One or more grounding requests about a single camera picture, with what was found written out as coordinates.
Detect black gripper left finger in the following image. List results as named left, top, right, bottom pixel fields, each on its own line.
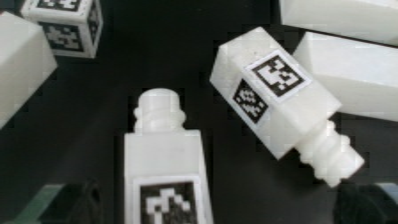
left=15, top=181, right=104, bottom=224

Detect white chair back pieces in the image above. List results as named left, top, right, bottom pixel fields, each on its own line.
left=278, top=0, right=398, bottom=122

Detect white U-shaped fence wall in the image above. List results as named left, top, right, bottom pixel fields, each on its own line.
left=0, top=11, right=56, bottom=128

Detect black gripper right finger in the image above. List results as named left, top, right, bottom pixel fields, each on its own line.
left=335, top=182, right=398, bottom=224

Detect small white tagged cube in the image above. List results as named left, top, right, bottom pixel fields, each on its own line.
left=19, top=0, right=103, bottom=58

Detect white chair leg with tag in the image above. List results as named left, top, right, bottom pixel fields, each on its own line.
left=209, top=28, right=364, bottom=186
left=124, top=88, right=213, bottom=224

